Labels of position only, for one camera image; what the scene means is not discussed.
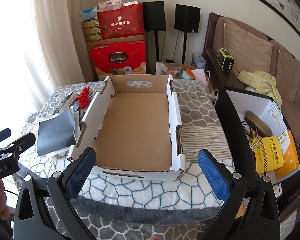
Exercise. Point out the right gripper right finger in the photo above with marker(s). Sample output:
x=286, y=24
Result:
x=249, y=209

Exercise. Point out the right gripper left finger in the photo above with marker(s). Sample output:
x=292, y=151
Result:
x=32, y=219

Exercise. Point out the dark grey pouch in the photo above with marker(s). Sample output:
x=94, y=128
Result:
x=58, y=133

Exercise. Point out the white remote stick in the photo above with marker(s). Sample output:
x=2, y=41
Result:
x=67, y=102

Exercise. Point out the cardboard tray box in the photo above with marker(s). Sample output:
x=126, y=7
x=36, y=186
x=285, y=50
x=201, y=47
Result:
x=134, y=126

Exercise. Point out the person's left hand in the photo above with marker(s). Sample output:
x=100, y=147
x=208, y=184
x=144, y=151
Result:
x=4, y=209

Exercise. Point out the yellow taxi pattern package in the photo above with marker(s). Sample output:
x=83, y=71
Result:
x=268, y=154

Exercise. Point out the orange white box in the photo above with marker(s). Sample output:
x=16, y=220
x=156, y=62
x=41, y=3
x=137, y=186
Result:
x=289, y=153

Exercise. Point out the black white storage box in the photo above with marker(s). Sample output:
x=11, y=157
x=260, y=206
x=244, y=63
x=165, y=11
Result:
x=231, y=106

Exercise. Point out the grey patterned blanket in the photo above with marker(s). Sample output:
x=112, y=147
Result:
x=117, y=208

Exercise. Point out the olive glasses case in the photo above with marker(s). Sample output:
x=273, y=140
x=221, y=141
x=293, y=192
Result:
x=257, y=124

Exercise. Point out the white curtain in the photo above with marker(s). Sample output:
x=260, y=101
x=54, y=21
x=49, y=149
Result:
x=41, y=48

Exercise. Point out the yellow checked cloth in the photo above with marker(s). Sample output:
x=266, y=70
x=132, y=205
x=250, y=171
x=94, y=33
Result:
x=264, y=83

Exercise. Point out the stacked yellow boxes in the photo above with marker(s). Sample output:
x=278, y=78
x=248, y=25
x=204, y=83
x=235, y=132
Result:
x=91, y=30

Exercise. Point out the red collection gift bag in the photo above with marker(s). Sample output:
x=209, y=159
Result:
x=118, y=59

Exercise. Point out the tissue box on stack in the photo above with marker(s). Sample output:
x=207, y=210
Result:
x=88, y=14

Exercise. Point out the green portable radio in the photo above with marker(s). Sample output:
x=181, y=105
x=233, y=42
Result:
x=225, y=60

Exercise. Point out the cluttered cardboard box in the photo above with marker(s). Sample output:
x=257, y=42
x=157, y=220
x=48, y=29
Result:
x=180, y=71

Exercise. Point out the red tea gift box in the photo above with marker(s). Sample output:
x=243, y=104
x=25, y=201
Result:
x=123, y=22

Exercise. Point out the blue grey small box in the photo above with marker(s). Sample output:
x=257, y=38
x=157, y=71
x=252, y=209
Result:
x=198, y=61

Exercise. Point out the brown sofa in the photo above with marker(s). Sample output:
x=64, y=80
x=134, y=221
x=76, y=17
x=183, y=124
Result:
x=252, y=51

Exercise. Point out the left black speaker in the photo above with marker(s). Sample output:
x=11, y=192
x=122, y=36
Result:
x=154, y=21

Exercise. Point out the black speaker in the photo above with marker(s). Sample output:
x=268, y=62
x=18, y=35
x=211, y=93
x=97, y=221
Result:
x=154, y=21
x=186, y=20

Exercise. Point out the right black speaker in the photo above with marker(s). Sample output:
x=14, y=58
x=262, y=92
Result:
x=186, y=20

